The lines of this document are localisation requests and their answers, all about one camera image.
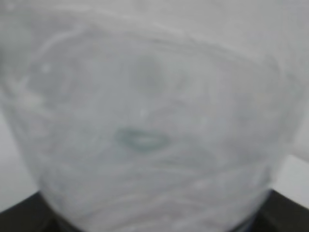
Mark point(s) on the clear plastic water bottle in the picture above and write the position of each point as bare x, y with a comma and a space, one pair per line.
154, 115

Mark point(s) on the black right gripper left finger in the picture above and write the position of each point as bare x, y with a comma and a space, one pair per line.
30, 215

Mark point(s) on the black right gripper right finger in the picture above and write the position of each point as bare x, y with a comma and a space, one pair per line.
280, 214

